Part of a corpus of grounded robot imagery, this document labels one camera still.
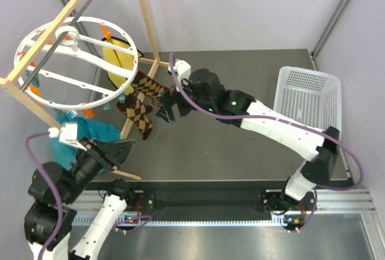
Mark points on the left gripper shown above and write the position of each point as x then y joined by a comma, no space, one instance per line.
110,153

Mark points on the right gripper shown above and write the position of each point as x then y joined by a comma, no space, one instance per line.
167,100

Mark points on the brown argyle sock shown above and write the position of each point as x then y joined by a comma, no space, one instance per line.
148,87
136,111

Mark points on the teal clothespin front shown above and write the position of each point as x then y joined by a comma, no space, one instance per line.
121,98

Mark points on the white round clip hanger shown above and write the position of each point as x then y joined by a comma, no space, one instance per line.
69,72

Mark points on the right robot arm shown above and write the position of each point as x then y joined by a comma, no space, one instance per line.
202,90

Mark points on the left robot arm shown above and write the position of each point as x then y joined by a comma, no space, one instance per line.
48,223

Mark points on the orange clothespin on teal cloth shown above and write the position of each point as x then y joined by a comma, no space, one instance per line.
88,113

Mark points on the yellow cloth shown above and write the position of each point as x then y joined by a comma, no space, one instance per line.
119,59

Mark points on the orange clothespin on yellow cloth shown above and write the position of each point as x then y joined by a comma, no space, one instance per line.
106,33

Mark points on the white plastic basket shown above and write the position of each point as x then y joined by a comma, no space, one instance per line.
310,97

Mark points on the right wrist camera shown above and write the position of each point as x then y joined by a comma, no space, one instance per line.
182,69

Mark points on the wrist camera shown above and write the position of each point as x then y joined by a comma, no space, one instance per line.
67,134
182,69

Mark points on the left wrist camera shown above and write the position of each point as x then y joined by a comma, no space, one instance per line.
67,134

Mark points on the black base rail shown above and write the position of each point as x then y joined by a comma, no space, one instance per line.
186,197

